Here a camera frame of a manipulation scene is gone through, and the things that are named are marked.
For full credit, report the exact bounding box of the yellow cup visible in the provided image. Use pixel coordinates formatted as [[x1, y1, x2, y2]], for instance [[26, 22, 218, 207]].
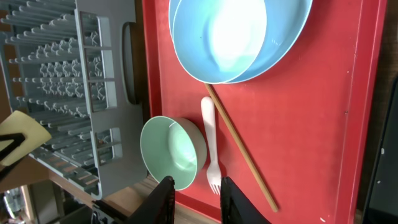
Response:
[[1, 111, 52, 167]]

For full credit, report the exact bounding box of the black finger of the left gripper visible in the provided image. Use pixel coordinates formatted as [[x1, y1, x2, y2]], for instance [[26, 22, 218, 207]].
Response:
[[1, 133, 25, 180]]

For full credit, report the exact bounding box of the black tray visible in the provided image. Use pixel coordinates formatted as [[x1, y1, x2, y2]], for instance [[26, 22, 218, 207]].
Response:
[[361, 79, 397, 224]]

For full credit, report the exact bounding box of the grey dishwasher rack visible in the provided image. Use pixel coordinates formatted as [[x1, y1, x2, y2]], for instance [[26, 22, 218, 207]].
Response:
[[1, 0, 147, 200]]

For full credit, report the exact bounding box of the green bowl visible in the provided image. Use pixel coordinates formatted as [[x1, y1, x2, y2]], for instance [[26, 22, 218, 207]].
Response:
[[140, 116, 208, 190]]

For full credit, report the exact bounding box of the light blue plate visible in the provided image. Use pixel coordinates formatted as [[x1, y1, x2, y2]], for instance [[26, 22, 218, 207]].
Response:
[[169, 0, 313, 84]]

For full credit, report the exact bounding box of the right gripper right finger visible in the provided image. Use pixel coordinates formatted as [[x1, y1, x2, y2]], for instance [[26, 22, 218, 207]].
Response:
[[220, 177, 271, 224]]

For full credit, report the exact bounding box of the wooden chopstick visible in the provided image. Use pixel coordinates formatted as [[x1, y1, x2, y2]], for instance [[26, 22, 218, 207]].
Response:
[[205, 83, 279, 212]]

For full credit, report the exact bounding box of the white plastic fork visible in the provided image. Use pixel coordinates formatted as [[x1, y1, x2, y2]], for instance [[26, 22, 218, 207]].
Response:
[[201, 96, 221, 195]]

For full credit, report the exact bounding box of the light blue bowl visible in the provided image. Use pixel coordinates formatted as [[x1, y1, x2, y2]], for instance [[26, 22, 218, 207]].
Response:
[[172, 0, 267, 84]]

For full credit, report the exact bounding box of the red plastic tray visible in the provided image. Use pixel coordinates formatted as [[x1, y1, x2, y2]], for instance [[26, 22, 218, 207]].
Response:
[[141, 0, 388, 224]]

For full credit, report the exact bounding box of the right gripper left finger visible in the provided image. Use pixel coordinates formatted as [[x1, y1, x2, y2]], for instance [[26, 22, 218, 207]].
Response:
[[126, 176, 175, 224]]

